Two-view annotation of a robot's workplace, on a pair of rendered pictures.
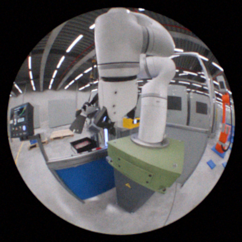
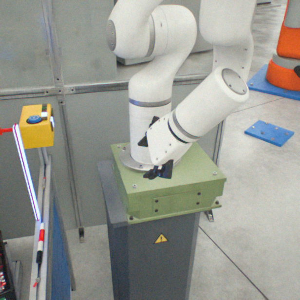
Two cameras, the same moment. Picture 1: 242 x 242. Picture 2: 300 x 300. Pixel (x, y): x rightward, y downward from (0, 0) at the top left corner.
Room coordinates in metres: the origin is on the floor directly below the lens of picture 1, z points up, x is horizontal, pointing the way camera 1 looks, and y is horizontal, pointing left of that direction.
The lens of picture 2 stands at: (-0.08, 0.59, 1.60)
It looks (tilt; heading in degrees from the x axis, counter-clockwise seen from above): 34 degrees down; 300
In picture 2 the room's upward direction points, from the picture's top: straight up
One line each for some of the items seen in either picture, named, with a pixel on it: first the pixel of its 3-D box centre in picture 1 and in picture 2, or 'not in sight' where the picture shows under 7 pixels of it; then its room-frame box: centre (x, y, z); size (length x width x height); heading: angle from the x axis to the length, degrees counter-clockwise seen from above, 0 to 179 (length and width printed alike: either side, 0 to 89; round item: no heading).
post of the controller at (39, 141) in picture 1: (42, 148); not in sight; (0.20, 0.51, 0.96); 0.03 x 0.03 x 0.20; 42
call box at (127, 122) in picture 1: (131, 122); (38, 126); (0.75, -0.11, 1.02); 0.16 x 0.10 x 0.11; 132
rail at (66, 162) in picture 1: (97, 153); (43, 251); (0.49, 0.19, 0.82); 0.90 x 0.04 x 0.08; 132
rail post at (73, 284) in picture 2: not in sight; (62, 238); (0.77, -0.14, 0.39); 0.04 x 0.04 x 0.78; 42
